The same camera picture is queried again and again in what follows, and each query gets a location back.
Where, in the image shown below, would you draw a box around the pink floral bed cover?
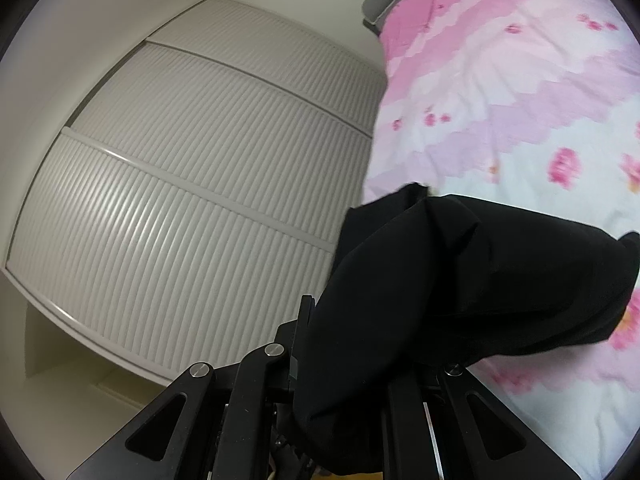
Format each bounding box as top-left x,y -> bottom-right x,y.
361,0 -> 640,480

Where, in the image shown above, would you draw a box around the white slatted wardrobe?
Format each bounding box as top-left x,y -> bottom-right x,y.
0,0 -> 390,383

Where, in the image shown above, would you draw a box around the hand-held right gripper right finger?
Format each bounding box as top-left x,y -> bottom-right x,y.
384,361 -> 567,480

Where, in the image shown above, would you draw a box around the black pants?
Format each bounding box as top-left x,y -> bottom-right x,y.
294,181 -> 640,477

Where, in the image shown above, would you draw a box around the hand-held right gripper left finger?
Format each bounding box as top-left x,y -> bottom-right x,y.
67,295 -> 317,480

